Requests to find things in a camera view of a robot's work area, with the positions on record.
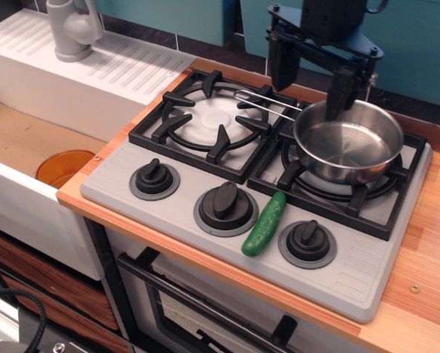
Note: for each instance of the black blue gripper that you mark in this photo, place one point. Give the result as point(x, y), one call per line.
point(329, 35)

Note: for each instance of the stainless steel saucepan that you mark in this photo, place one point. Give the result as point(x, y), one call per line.
point(355, 148)

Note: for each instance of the green toy pickle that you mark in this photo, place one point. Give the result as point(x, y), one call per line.
point(265, 227)

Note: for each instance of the black middle stove knob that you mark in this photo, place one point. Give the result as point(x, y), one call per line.
point(226, 211)

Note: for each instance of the black stove knob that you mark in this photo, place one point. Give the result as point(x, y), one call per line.
point(226, 211)
point(307, 245)
point(154, 181)

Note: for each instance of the grey toy stove top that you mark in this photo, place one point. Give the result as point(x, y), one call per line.
point(352, 284)

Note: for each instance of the black right stove knob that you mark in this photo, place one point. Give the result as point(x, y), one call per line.
point(307, 245)

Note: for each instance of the black left stove knob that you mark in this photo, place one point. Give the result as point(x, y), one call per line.
point(154, 181)

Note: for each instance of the black left burner grate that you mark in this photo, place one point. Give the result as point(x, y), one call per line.
point(157, 132)

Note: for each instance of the black burner grate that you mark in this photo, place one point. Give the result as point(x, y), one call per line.
point(157, 132)
point(380, 208)

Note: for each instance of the white left burner disc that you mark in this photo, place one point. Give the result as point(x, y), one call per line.
point(209, 114)

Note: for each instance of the black right burner grate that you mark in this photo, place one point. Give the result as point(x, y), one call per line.
point(380, 208)

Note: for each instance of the grey toy faucet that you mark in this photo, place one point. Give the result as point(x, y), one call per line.
point(73, 33)

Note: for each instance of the orange plastic plate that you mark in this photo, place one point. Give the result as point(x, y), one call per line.
point(59, 168)

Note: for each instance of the white toy sink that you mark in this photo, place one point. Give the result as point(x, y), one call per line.
point(48, 106)

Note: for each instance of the wood grain drawer front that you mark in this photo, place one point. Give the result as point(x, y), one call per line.
point(74, 302)

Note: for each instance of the oven door with black handle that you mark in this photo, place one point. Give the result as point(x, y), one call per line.
point(199, 313)

